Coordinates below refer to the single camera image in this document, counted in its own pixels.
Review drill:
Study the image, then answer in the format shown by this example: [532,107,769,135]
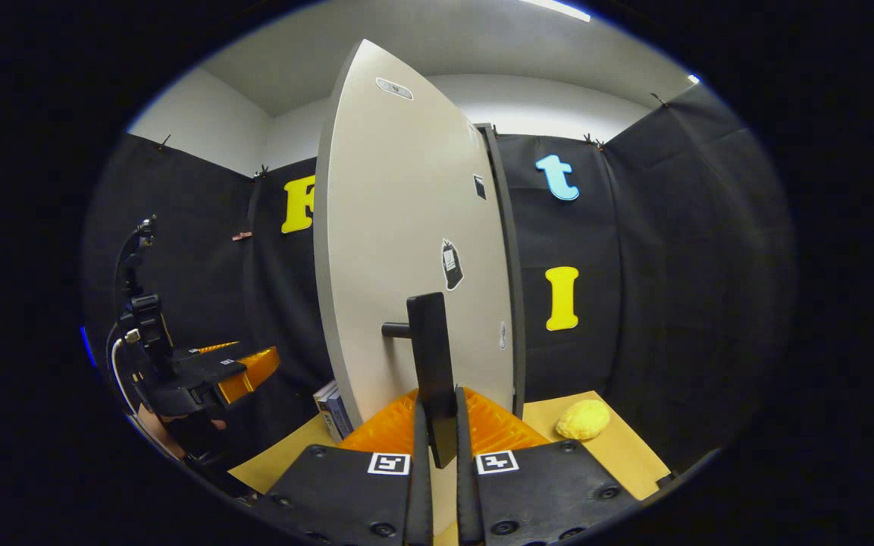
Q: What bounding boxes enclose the grey-blue book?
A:
[324,388,354,441]

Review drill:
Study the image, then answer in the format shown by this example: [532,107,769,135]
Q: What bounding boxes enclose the beige cabinet door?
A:
[314,38,517,429]

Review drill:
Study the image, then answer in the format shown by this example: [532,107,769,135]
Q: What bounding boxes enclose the long ceiling light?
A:
[516,0,593,24]

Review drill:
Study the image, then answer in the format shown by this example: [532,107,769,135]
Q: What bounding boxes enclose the black door handle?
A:
[381,292,459,469]

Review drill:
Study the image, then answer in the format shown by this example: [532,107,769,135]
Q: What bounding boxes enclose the white cable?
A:
[108,334,142,416]

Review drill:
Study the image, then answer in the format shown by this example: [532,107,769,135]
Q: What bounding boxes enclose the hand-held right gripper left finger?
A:
[251,388,434,546]

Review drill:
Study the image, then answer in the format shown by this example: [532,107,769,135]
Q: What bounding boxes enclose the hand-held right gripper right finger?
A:
[454,387,641,546]

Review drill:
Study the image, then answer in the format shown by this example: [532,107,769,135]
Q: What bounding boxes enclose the black backdrop cloth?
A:
[80,83,797,471]

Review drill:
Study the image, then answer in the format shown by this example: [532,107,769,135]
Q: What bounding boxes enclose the yellow sponge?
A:
[556,399,612,441]

